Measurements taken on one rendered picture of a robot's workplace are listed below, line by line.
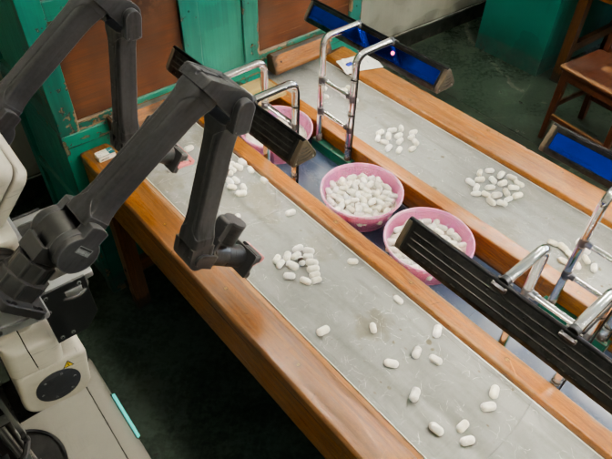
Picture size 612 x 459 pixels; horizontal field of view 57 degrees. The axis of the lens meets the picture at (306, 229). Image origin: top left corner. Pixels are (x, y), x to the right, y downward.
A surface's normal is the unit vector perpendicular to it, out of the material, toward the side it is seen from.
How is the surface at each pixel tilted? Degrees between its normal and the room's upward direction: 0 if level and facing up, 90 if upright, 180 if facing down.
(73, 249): 94
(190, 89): 33
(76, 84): 90
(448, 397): 0
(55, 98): 90
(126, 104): 96
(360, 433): 0
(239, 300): 0
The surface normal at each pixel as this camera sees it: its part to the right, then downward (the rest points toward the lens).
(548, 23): -0.78, 0.43
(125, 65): 0.64, 0.62
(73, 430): 0.02, -0.70
